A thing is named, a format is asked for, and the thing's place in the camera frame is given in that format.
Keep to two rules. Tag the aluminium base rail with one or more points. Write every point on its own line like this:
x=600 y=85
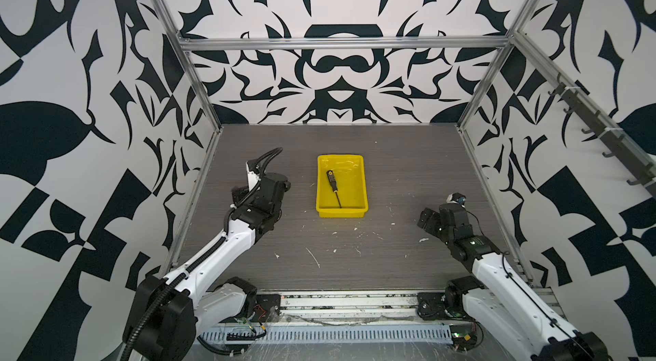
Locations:
x=329 y=306

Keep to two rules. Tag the grey slotted cable duct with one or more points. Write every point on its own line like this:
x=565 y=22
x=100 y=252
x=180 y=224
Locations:
x=340 y=334

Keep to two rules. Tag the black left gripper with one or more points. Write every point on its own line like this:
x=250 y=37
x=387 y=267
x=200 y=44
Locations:
x=240 y=197

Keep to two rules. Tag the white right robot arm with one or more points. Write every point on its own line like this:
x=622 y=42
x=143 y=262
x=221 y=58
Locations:
x=496 y=297

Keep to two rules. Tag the black wall hook rail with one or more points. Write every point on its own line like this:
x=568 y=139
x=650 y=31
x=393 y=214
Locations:
x=600 y=126

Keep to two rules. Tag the black yellow screwdriver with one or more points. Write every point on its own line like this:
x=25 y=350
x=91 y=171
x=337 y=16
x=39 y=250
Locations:
x=334 y=185

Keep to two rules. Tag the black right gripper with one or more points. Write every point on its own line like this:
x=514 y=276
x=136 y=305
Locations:
x=436 y=216

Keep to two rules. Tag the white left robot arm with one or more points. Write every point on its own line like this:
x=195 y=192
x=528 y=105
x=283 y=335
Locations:
x=169 y=313

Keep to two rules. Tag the yellow plastic bin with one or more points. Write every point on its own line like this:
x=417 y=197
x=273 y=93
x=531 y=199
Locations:
x=350 y=174

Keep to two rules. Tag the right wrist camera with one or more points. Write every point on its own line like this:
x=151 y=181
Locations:
x=457 y=198

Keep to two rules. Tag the aluminium cage frame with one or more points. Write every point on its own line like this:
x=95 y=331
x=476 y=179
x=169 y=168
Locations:
x=437 y=96

